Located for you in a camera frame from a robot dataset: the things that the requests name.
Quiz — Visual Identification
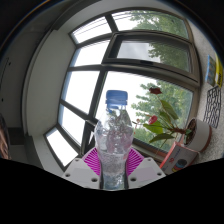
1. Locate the clear blue-capped water bottle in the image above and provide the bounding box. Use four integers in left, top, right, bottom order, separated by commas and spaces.
93, 89, 134, 191

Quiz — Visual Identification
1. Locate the brown framed window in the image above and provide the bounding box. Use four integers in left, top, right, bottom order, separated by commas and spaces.
43, 9, 203, 171

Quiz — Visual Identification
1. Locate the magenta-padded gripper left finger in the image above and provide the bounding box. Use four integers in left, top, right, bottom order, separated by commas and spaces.
62, 147, 102, 190

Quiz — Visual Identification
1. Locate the black mesh mat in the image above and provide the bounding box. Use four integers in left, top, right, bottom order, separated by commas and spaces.
202, 85, 223, 129

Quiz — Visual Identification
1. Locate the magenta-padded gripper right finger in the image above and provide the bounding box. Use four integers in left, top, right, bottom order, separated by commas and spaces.
127, 147, 167, 190

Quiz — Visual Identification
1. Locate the flowering plant in white pot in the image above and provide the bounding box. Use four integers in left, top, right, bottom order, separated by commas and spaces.
132, 86, 213, 154

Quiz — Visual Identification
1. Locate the person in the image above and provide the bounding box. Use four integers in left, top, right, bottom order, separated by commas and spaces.
0, 113, 12, 160

